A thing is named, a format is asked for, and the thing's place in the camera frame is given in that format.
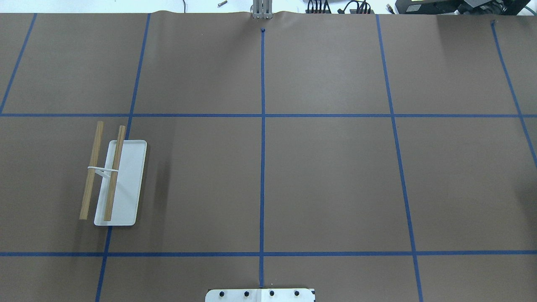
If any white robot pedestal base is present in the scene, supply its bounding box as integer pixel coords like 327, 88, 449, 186
205, 288, 316, 302

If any white towel rack with wooden bars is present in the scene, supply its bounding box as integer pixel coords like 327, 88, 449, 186
79, 121, 148, 227

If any black monitor base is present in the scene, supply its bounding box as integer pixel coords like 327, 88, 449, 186
395, 0, 530, 16

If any aluminium frame post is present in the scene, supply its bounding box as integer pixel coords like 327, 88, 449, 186
251, 0, 274, 20

